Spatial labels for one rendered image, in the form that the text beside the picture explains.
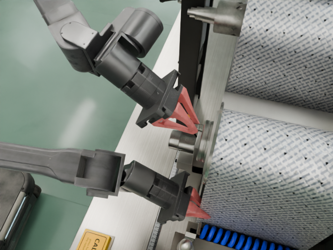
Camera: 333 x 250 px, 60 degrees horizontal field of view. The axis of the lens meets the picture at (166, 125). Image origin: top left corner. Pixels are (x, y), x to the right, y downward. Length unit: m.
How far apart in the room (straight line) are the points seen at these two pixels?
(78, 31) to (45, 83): 2.10
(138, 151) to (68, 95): 1.56
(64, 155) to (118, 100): 1.75
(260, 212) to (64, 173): 0.36
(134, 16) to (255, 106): 0.29
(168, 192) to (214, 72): 0.68
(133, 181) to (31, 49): 2.50
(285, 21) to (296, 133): 0.20
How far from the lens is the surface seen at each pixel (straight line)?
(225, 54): 1.25
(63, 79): 2.55
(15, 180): 1.79
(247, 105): 0.60
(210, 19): 0.63
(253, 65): 0.61
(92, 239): 0.80
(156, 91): 0.46
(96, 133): 2.11
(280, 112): 0.61
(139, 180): 0.55
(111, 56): 0.44
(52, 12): 0.53
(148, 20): 0.48
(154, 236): 0.80
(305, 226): 0.60
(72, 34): 0.48
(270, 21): 0.57
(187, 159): 0.62
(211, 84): 1.11
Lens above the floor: 1.67
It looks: 53 degrees down
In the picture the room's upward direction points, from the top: straight up
